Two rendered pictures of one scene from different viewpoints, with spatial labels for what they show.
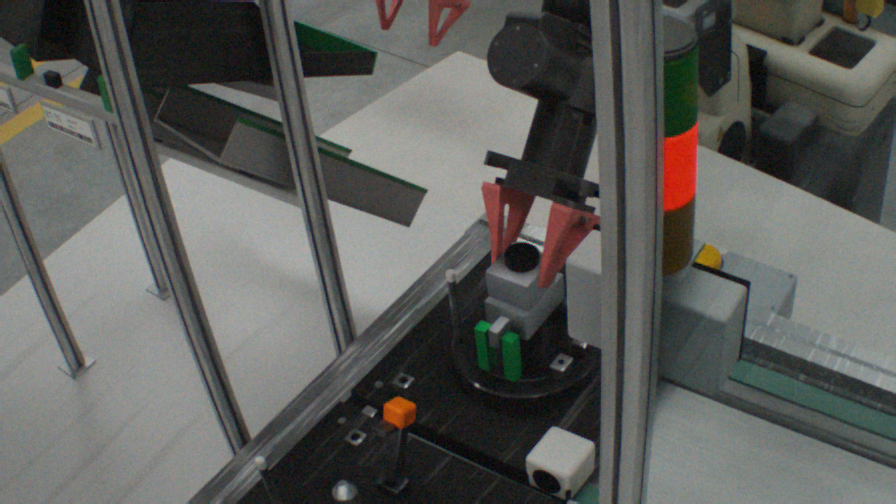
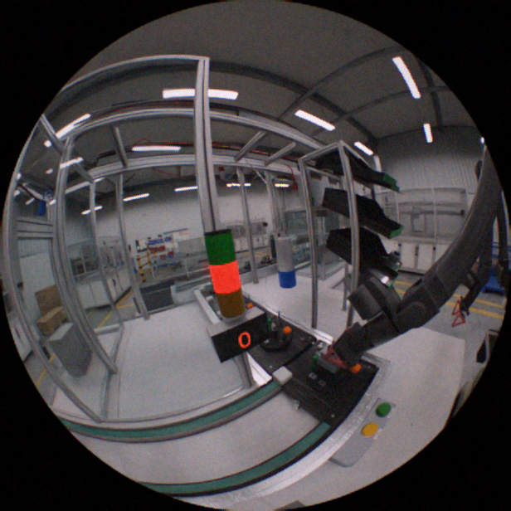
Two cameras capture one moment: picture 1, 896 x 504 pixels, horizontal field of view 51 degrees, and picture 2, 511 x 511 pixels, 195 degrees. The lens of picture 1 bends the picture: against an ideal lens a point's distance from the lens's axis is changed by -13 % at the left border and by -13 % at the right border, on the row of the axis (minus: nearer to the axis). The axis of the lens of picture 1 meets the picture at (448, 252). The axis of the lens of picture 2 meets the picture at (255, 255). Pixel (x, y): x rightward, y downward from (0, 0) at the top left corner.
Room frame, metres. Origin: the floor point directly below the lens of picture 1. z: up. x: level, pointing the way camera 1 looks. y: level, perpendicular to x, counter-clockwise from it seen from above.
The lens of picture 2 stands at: (0.63, -0.35, 1.41)
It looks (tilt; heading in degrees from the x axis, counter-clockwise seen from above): 11 degrees down; 108
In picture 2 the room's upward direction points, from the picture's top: 8 degrees counter-clockwise
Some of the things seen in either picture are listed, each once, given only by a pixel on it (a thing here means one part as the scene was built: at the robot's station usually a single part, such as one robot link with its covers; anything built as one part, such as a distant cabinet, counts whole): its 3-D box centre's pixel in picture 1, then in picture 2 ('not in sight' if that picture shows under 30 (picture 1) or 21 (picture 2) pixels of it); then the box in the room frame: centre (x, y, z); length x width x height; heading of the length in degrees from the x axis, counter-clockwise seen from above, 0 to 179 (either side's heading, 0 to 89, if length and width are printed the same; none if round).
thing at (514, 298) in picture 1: (517, 289); (328, 354); (0.70, -0.06, 1.06); 0.08 x 0.04 x 0.07; 139
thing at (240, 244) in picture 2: not in sight; (245, 233); (-2.90, 9.05, 1.13); 2.86 x 1.56 x 2.25; 42
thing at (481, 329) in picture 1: (485, 346); not in sight; (0.69, -0.02, 1.01); 0.01 x 0.01 x 0.05; 49
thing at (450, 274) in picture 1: (455, 307); not in sight; (0.73, 0.00, 1.03); 0.01 x 0.01 x 0.08
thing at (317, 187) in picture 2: not in sight; (320, 211); (0.89, 1.30, 1.50); 0.38 x 0.21 x 0.88; 139
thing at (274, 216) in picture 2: not in sight; (274, 211); (0.40, 1.26, 1.56); 0.09 x 0.04 x 1.39; 49
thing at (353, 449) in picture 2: not in sight; (365, 433); (0.82, -0.27, 0.93); 0.21 x 0.07 x 0.06; 49
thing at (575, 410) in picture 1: (528, 363); (327, 376); (0.71, -0.06, 0.96); 0.24 x 0.24 x 0.02; 49
